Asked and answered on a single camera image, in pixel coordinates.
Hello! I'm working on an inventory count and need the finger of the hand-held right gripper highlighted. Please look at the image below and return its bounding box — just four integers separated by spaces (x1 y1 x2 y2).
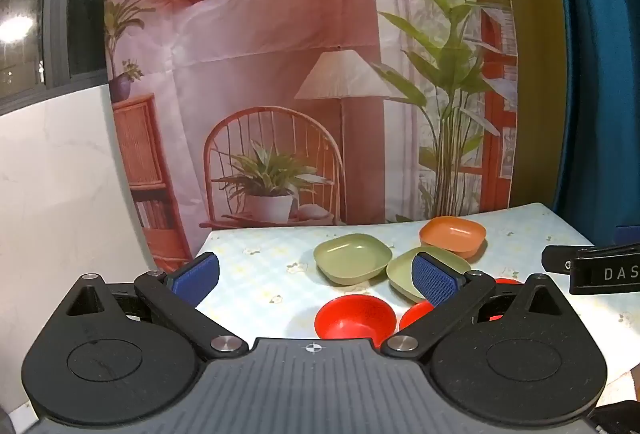
541 243 640 295

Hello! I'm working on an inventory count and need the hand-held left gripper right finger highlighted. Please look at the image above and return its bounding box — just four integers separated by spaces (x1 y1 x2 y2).
381 252 566 360

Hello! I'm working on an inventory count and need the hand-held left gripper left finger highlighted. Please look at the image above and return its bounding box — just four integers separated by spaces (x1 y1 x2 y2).
64 252 249 361

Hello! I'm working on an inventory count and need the green square plate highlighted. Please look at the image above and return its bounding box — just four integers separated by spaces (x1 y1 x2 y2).
386 248 473 305
314 234 393 285

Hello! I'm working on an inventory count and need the orange square plate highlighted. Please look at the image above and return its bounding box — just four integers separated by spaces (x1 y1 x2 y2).
419 216 487 259

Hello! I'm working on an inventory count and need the red round bowl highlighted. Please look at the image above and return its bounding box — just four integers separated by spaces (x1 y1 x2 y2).
399 300 436 330
314 294 398 341
486 278 526 321

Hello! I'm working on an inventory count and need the floral checked tablecloth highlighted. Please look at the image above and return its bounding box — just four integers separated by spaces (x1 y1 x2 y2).
195 203 640 415

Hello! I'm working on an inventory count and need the teal curtain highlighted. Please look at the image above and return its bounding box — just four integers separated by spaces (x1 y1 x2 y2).
547 0 640 245

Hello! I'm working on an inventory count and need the printed wall cloth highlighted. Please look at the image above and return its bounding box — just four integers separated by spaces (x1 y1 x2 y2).
104 0 521 261

